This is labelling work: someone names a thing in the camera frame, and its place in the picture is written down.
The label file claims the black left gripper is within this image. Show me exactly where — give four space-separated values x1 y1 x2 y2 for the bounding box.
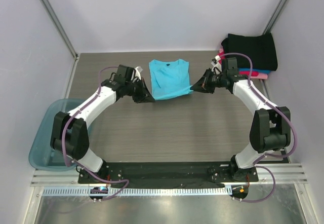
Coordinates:
125 77 155 103

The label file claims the cyan t shirt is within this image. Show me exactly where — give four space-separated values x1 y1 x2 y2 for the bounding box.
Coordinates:
149 59 193 101

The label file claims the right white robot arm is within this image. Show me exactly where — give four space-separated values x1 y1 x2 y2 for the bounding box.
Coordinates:
190 56 291 181

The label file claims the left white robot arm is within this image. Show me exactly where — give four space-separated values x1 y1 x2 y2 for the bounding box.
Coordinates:
50 65 155 183

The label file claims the magenta folded t shirt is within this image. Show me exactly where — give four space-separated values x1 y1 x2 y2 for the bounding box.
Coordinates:
214 53 260 79

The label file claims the pink folded t shirt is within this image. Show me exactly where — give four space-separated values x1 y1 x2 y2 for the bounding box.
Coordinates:
218 48 268 80

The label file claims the blue folded t shirt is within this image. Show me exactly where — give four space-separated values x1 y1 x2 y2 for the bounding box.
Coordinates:
239 68 271 74

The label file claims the black folded t shirt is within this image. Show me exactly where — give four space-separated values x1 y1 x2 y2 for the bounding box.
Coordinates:
221 33 278 71

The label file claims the blue transparent plastic bin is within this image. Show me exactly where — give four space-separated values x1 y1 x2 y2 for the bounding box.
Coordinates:
28 98 96 172

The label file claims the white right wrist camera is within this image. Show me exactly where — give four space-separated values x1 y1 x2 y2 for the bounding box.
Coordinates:
211 55 222 75

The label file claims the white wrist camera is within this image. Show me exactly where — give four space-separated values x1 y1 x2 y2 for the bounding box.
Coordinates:
211 55 222 75
133 66 143 81

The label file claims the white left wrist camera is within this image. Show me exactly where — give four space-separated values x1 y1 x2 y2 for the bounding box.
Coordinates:
133 66 143 81

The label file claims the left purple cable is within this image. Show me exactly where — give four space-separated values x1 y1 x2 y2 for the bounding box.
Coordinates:
61 66 130 201

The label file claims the purple cable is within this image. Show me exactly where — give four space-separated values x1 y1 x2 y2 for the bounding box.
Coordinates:
215 52 298 203
61 66 130 201

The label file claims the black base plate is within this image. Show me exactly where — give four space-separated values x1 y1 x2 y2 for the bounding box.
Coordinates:
77 161 259 202

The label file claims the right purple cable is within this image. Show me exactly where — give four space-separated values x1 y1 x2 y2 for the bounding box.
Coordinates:
215 52 298 203

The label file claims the aluminium frame rail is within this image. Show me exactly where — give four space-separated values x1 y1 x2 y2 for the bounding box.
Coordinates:
30 163 308 187

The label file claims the right aluminium corner post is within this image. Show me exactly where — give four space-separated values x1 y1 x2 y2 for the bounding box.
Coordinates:
262 0 289 34

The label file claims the aluminium corner post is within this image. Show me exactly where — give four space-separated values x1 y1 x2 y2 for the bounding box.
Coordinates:
262 0 289 34
40 0 78 60

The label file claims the white slotted cable duct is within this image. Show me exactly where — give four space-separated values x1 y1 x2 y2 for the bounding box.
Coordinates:
43 185 232 197

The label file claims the left aluminium corner post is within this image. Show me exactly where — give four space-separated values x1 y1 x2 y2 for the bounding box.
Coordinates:
40 0 78 60

